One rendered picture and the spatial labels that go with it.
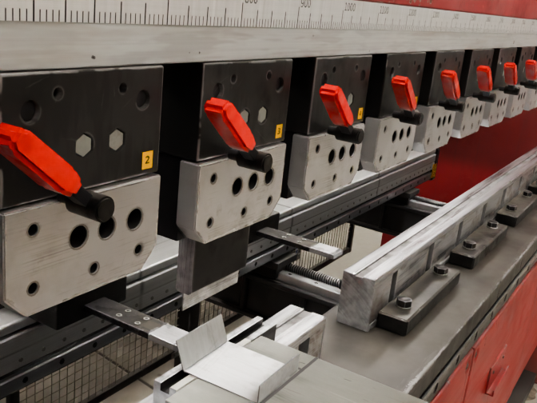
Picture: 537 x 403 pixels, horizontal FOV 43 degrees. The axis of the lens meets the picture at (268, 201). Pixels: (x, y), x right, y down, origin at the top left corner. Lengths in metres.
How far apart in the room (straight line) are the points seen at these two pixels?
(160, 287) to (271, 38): 0.54
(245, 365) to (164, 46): 0.39
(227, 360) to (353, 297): 0.42
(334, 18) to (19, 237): 0.44
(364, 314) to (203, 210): 0.60
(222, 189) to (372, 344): 0.57
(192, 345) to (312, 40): 0.35
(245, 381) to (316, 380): 0.08
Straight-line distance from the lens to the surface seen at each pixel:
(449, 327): 1.26
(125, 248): 0.55
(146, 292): 1.06
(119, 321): 0.85
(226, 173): 0.63
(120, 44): 0.51
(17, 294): 0.49
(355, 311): 1.17
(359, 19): 0.84
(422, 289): 1.31
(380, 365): 1.09
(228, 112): 0.55
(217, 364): 0.78
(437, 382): 1.22
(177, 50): 0.55
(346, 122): 0.76
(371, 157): 0.95
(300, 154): 0.77
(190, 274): 0.70
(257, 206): 0.70
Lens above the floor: 1.40
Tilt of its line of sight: 17 degrees down
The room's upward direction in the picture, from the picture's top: 6 degrees clockwise
